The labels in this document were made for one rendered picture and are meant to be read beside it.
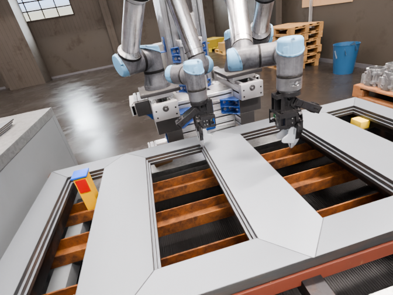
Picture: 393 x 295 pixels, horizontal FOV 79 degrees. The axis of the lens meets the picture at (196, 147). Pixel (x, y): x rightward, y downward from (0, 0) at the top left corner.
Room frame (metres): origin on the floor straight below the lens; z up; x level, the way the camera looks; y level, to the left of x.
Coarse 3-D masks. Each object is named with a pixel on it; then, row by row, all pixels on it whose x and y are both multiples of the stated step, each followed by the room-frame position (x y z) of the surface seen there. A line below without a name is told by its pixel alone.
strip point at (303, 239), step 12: (288, 228) 0.42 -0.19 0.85; (300, 228) 0.41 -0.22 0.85; (312, 228) 0.41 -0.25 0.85; (264, 240) 0.40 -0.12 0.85; (276, 240) 0.39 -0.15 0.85; (288, 240) 0.38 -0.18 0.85; (300, 240) 0.38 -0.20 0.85; (312, 240) 0.37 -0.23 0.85; (300, 252) 0.35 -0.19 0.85; (312, 252) 0.34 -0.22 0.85
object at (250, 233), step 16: (336, 112) 1.05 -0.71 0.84; (352, 112) 1.06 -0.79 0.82; (368, 112) 0.98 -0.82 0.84; (272, 128) 1.01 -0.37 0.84; (304, 128) 0.93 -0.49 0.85; (320, 144) 0.81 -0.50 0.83; (160, 160) 0.92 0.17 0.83; (208, 160) 0.85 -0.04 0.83; (352, 160) 0.66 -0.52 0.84; (96, 176) 0.88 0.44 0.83; (368, 176) 0.58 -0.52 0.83; (384, 176) 0.54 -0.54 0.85; (64, 192) 0.79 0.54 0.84; (224, 192) 0.63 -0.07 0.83; (240, 208) 0.52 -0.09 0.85; (48, 224) 0.61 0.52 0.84; (240, 224) 0.49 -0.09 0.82; (48, 240) 0.56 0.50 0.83; (368, 240) 0.35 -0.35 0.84; (384, 240) 0.36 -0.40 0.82; (32, 256) 0.48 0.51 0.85; (160, 256) 0.43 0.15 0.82; (320, 256) 0.33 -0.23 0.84; (336, 256) 0.34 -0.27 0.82; (32, 272) 0.45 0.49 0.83; (272, 272) 0.32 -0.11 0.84; (288, 272) 0.32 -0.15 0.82; (16, 288) 0.39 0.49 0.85; (224, 288) 0.30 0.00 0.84; (240, 288) 0.31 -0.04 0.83
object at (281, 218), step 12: (288, 204) 0.50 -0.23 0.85; (300, 204) 0.49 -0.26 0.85; (252, 216) 0.48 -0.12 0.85; (264, 216) 0.47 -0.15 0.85; (276, 216) 0.47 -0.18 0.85; (288, 216) 0.46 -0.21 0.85; (300, 216) 0.45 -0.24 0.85; (312, 216) 0.44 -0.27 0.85; (264, 228) 0.43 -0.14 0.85; (276, 228) 0.43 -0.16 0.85
